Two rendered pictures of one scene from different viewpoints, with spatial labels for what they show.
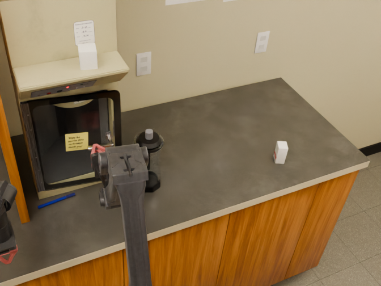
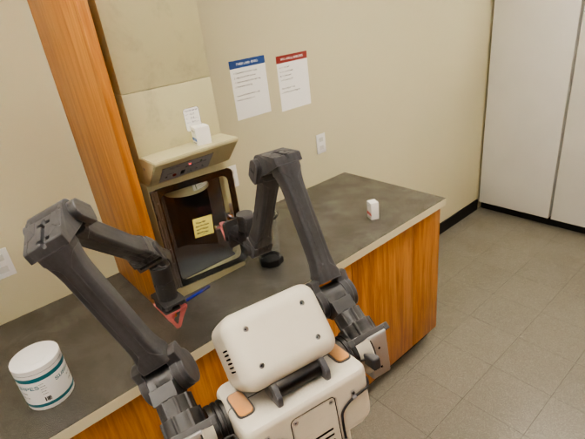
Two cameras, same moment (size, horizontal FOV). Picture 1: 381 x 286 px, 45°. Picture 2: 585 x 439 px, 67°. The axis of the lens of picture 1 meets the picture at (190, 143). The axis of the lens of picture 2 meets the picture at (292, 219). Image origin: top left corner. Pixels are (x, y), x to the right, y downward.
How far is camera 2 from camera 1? 56 cm
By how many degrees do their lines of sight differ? 16
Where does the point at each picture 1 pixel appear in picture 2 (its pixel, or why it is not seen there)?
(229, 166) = (335, 232)
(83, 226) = (229, 305)
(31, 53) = (152, 142)
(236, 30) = (299, 135)
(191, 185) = not seen: hidden behind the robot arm
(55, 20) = (168, 109)
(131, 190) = (291, 170)
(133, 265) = (311, 238)
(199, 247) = not seen: hidden behind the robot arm
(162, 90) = (252, 200)
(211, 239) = not seen: hidden behind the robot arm
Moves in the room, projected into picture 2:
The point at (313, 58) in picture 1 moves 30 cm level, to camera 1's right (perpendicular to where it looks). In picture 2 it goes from (364, 151) to (407, 144)
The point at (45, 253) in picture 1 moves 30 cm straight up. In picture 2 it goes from (203, 332) to (183, 256)
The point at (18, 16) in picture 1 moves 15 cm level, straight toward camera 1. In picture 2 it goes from (138, 107) to (154, 112)
